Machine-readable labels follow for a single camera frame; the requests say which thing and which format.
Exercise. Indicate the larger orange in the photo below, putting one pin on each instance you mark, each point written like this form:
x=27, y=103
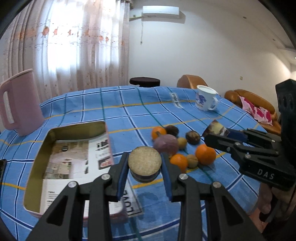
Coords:
x=205, y=155

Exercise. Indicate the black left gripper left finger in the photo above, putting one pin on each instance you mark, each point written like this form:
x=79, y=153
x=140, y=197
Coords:
x=63, y=220

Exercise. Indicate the printed paper in tin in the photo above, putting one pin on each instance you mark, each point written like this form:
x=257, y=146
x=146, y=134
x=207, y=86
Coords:
x=74, y=160

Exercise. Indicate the right hand holding gripper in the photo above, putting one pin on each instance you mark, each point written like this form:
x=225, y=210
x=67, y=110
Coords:
x=286, y=199

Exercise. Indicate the dark wrinkled passion fruit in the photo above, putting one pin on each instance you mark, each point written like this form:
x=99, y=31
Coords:
x=172, y=130

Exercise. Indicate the brown wrinkled passion fruit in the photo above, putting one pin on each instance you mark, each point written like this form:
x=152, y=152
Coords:
x=192, y=137

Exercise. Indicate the white floral curtain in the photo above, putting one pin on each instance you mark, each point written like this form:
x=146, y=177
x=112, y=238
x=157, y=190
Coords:
x=69, y=45

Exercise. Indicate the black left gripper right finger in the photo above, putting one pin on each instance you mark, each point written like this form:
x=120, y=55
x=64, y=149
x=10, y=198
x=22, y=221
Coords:
x=226, y=220

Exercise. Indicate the orange leather sofa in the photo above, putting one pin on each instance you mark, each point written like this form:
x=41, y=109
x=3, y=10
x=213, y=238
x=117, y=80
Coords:
x=233, y=96

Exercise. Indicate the black smartphone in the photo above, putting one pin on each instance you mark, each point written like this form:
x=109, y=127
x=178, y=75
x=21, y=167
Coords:
x=3, y=164

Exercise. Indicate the tan shiitake mushroom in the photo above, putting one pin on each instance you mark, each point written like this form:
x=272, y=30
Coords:
x=144, y=164

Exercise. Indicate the pink gold tin box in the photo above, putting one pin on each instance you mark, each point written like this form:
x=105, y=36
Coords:
x=33, y=192

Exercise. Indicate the brown longan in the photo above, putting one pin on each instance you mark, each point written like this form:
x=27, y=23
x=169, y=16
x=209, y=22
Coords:
x=192, y=161

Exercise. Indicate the small orange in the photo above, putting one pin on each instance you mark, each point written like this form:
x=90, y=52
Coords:
x=180, y=161

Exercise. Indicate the pink floral cushion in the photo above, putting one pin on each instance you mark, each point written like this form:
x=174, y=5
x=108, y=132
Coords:
x=260, y=114

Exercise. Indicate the dark round stool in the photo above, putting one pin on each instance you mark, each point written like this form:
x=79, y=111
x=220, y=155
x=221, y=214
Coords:
x=145, y=81

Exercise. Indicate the brown white cut fruit piece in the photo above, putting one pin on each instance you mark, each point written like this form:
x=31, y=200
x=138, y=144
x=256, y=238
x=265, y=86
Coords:
x=216, y=128

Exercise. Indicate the white wall air conditioner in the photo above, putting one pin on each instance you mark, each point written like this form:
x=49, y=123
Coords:
x=172, y=12

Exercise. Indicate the pink plastic pitcher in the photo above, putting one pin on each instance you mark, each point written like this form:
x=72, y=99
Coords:
x=24, y=103

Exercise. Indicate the purple mangosteen with stem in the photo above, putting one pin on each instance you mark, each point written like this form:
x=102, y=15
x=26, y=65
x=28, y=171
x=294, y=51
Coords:
x=166, y=144

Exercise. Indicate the white blue floral mug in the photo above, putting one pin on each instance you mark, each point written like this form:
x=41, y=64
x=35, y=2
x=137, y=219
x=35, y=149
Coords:
x=206, y=98

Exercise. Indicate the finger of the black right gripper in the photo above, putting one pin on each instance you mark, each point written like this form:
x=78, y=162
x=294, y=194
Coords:
x=254, y=134
x=240, y=151

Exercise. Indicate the small yellow-green longan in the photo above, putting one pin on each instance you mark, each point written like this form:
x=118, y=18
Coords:
x=182, y=143

